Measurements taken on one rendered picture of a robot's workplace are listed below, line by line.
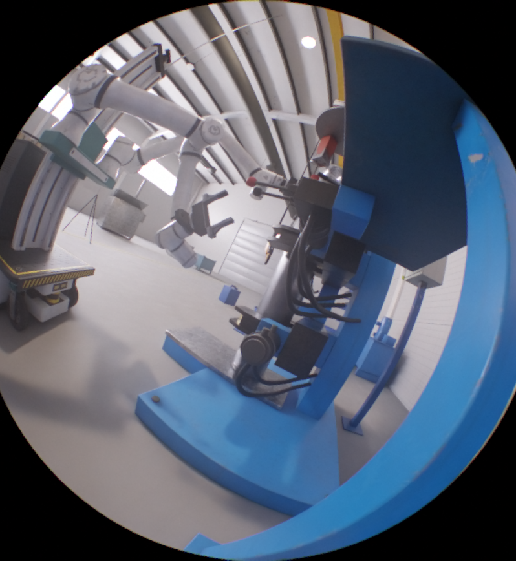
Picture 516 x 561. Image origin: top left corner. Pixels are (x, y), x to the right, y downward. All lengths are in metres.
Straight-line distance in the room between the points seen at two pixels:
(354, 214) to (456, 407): 0.44
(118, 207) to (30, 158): 7.29
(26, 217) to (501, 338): 1.38
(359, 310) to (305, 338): 0.38
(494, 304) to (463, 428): 0.08
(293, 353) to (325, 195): 0.57
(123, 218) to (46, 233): 7.24
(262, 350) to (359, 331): 0.58
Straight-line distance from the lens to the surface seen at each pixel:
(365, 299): 1.03
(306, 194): 0.54
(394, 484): 0.18
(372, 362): 3.16
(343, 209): 0.50
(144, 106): 0.87
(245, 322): 0.94
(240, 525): 0.77
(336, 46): 3.44
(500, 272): 0.17
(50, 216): 1.41
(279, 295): 1.02
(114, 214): 8.38
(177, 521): 0.71
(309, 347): 0.76
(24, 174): 1.33
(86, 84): 0.90
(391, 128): 0.39
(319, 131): 1.86
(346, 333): 1.02
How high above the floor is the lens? 0.69
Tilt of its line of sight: level
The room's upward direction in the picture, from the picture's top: 25 degrees clockwise
